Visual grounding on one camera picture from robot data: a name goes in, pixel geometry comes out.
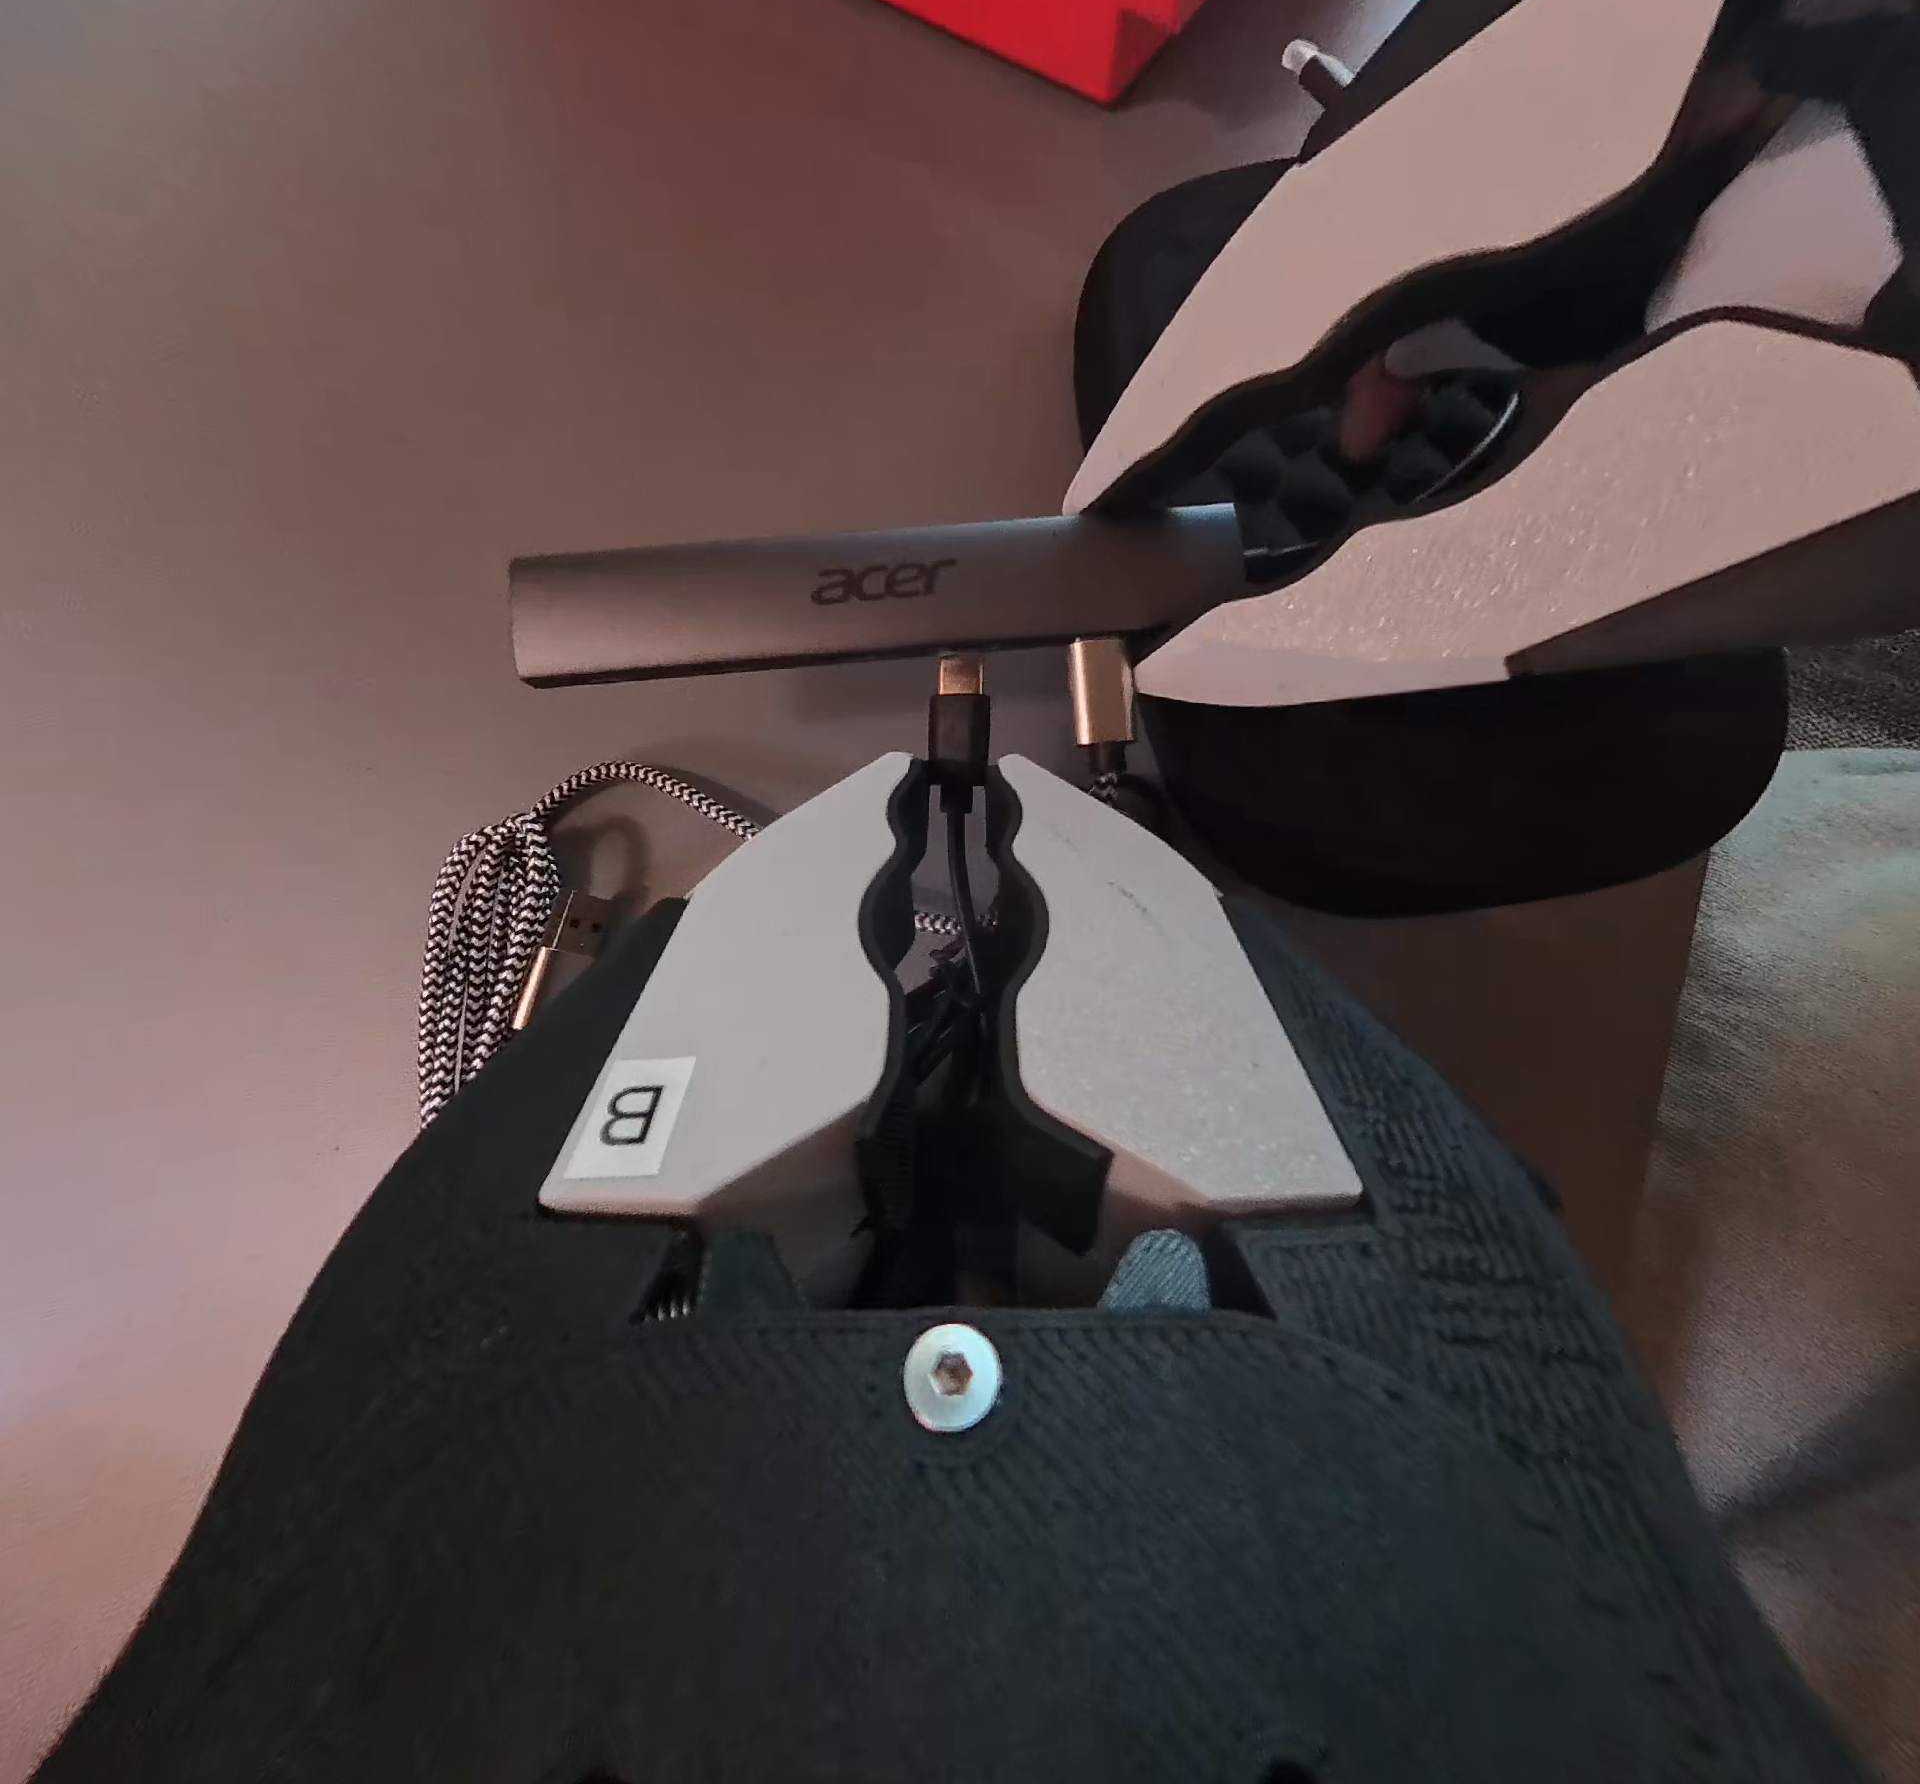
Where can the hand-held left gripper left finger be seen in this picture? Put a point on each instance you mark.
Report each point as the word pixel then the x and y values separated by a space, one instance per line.
pixel 750 974

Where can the grey usb hub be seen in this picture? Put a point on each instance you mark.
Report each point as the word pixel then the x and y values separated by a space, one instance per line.
pixel 721 600

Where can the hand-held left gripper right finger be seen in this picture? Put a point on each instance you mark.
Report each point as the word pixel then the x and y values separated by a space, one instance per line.
pixel 1156 1034

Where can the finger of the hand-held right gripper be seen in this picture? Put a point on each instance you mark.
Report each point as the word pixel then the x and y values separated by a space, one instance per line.
pixel 1441 165
pixel 1651 525

